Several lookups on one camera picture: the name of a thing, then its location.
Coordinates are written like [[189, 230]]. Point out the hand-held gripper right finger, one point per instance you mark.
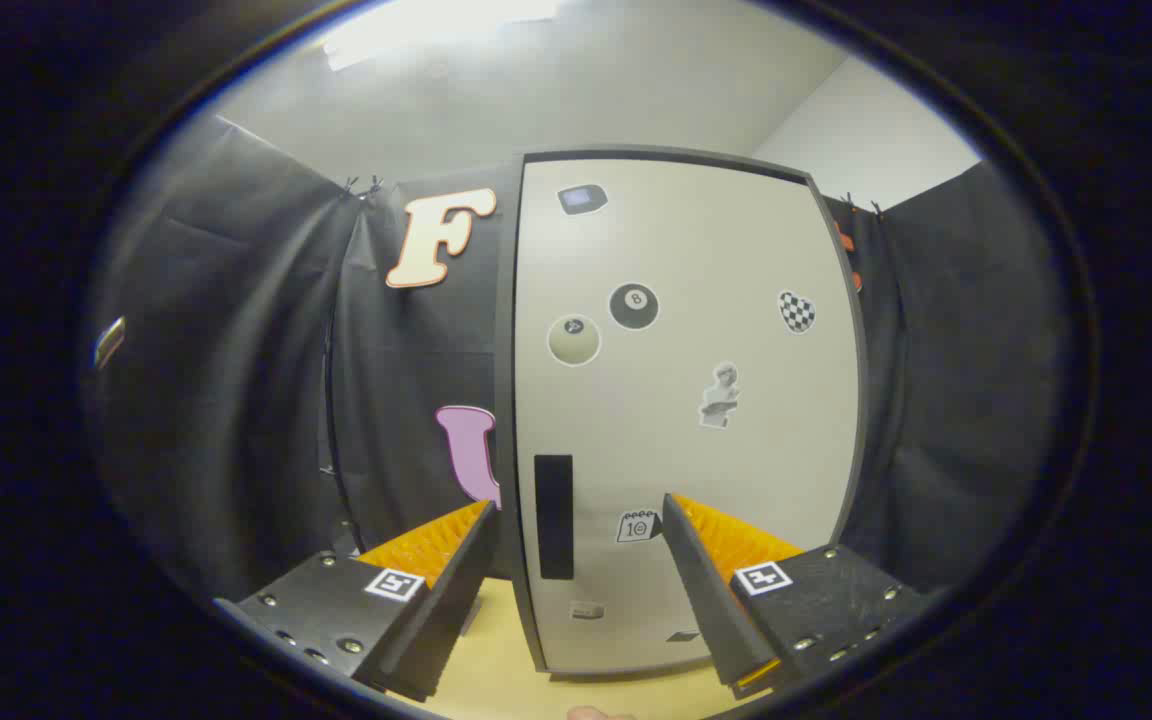
[[706, 600]]

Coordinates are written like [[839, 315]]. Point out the grey cabinet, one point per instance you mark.
[[504, 350]]

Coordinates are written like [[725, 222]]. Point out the black backdrop cloth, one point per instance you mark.
[[236, 350]]

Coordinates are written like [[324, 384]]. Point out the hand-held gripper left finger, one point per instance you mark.
[[456, 600]]

